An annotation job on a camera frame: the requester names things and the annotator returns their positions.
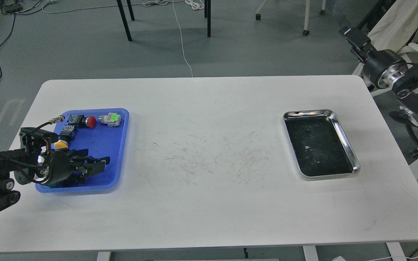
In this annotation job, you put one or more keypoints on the silver metal tray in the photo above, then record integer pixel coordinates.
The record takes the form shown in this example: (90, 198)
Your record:
(325, 151)

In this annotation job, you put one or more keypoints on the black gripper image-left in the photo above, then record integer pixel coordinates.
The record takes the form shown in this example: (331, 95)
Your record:
(66, 162)

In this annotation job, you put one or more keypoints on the black switch block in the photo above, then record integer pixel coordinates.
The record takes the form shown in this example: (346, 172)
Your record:
(74, 181)

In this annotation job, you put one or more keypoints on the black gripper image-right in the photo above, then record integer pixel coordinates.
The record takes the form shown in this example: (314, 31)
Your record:
(383, 68)

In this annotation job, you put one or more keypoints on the blue plastic tray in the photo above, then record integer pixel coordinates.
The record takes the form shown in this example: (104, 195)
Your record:
(101, 141)

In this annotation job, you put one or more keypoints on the black chair legs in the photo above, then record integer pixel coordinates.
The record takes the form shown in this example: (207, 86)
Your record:
(206, 7)

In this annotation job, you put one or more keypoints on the yellow push button switch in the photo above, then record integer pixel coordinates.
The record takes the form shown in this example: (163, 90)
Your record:
(67, 134)

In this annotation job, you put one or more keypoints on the white rolling chair base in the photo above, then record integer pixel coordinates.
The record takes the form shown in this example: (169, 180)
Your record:
(305, 14)

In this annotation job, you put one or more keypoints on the grey green connector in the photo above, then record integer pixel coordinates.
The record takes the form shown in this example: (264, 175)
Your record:
(110, 119)

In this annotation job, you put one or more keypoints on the beige cloth on chair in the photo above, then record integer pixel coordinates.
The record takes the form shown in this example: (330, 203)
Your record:
(396, 26)

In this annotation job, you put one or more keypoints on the red push button switch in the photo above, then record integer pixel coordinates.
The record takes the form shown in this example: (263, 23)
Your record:
(81, 121)

